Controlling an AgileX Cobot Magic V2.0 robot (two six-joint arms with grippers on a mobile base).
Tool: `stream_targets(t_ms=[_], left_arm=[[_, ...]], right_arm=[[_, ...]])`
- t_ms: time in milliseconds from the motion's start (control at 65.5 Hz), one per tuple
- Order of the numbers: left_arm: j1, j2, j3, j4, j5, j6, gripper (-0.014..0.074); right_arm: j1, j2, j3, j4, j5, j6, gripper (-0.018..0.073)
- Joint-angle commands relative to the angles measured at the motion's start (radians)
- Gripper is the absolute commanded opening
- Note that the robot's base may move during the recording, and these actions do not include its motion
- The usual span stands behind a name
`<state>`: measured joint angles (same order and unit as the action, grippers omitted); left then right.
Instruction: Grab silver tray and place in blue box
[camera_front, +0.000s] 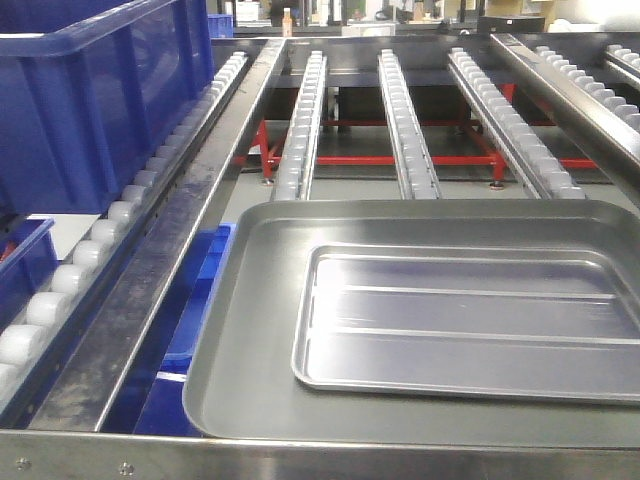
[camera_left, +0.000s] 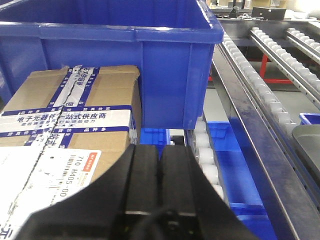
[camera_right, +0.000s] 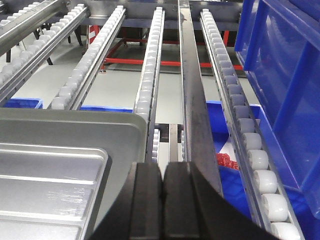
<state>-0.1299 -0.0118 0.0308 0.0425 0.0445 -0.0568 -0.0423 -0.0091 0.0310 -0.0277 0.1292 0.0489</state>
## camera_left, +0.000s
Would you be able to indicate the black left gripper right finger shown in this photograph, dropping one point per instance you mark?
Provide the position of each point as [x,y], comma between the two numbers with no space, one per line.
[198,212]

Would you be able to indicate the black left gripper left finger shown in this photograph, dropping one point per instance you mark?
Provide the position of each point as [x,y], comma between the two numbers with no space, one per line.
[143,180]

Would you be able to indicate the silver metal tray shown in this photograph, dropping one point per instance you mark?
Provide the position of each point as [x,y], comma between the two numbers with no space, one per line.
[306,140]

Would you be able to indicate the small blue bin under box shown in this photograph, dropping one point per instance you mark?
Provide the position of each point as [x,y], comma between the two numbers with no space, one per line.
[159,137]

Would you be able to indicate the taped cardboard box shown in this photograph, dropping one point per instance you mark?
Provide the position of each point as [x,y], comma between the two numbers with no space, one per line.
[66,141]

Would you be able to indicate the large blue plastic box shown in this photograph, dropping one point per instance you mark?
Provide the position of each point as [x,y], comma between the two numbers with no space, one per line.
[170,41]

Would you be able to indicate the lower blue plastic bin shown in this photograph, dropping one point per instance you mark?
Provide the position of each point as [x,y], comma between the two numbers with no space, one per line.
[244,199]

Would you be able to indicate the small blue bin corner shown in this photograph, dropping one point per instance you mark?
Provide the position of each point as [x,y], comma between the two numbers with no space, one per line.
[309,118]

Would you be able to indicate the black monitor in background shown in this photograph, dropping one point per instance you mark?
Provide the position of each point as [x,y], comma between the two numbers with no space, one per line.
[269,13]

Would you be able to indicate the white roller conveyor rail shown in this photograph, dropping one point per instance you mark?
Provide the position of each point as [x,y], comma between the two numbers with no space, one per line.
[205,155]

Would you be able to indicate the dark steel frame rail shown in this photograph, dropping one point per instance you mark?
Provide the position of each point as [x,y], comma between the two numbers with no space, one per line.
[291,209]

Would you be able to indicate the red metal frame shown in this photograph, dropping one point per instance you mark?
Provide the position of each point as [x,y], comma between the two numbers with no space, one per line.
[269,72]

